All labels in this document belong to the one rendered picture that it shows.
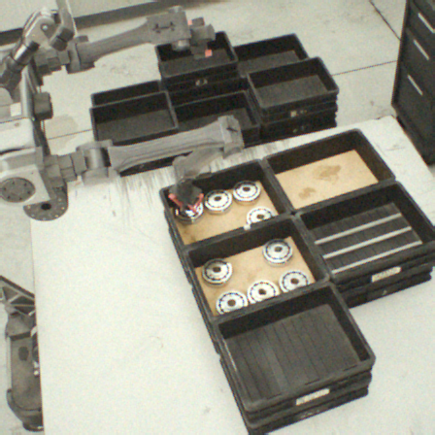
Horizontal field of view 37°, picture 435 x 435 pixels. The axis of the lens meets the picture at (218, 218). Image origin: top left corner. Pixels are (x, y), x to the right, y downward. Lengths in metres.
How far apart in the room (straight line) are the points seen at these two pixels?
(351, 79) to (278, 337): 2.53
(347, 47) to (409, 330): 2.68
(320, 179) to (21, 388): 1.46
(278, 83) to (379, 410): 1.91
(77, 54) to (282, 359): 1.13
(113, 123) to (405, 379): 1.94
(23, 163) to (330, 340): 1.05
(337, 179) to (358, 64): 2.02
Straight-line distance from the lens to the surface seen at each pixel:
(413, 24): 3.55
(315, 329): 2.08
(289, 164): 2.49
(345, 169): 2.52
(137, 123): 3.33
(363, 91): 4.21
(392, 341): 2.24
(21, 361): 2.91
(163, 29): 1.90
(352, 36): 4.68
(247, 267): 2.22
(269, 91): 3.42
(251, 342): 2.06
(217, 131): 1.73
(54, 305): 2.43
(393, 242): 2.31
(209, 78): 3.48
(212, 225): 2.34
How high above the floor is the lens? 2.62
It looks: 49 degrees down
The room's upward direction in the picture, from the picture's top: 7 degrees counter-clockwise
